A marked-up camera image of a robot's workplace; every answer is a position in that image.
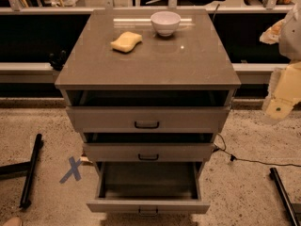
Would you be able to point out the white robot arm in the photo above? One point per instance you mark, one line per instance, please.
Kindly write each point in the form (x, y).
(287, 34)

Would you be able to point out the blue tape cross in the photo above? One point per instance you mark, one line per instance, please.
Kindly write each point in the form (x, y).
(73, 171)

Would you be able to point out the yellow sponge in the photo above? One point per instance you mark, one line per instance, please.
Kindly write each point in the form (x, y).
(126, 42)

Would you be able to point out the grey middle drawer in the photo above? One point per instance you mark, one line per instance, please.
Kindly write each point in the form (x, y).
(148, 152)

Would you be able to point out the grey drawer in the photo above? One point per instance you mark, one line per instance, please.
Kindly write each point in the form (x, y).
(148, 152)
(93, 119)
(148, 188)

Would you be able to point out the grey drawer cabinet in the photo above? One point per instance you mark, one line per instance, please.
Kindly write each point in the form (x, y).
(188, 69)

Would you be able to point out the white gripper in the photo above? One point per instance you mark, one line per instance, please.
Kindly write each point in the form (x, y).
(291, 37)

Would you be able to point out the shoe tip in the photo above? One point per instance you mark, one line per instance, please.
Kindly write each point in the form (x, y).
(13, 222)

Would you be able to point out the grey top drawer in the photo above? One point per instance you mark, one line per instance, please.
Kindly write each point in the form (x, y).
(93, 119)

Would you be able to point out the black stand leg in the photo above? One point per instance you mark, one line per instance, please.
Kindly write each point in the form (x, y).
(293, 210)
(28, 169)

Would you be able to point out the grey bottom drawer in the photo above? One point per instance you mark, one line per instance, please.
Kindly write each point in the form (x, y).
(148, 188)

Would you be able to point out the black stand leg right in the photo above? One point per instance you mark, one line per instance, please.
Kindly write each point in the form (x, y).
(293, 210)

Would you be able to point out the black stand leg left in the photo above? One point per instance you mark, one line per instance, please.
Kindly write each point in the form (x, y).
(28, 169)

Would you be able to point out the white bowl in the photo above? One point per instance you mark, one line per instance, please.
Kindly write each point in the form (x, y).
(165, 23)

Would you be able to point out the black clamp on rail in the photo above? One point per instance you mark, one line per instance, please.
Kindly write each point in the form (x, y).
(58, 61)

